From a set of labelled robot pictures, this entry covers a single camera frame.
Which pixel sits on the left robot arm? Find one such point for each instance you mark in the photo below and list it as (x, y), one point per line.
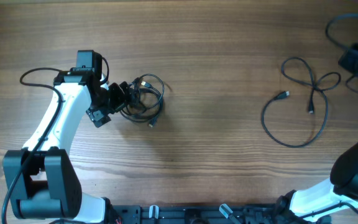
(41, 181)

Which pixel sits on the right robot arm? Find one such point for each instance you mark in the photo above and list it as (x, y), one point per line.
(315, 204)

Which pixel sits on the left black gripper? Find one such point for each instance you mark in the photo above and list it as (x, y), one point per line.
(120, 100)

